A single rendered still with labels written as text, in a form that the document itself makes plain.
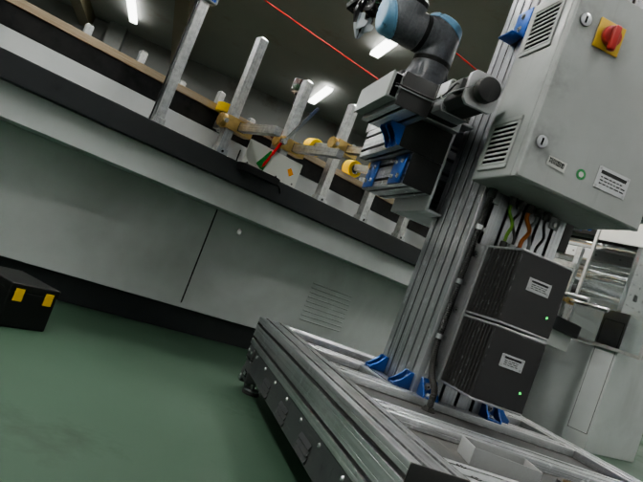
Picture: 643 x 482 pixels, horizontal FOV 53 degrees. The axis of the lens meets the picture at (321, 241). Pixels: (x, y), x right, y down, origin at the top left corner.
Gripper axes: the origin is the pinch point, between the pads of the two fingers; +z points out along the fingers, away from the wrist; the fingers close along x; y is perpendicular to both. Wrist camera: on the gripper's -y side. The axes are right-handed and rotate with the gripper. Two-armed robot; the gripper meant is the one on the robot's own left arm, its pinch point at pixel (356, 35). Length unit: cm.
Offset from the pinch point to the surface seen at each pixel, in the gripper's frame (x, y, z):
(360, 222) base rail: 51, -15, 58
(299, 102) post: 3.1, -21.0, 25.9
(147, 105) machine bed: -42, -47, 50
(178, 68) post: -47, -25, 37
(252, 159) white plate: -8, -21, 54
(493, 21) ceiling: 335, -213, -209
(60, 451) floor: -94, 80, 128
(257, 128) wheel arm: -19, -9, 46
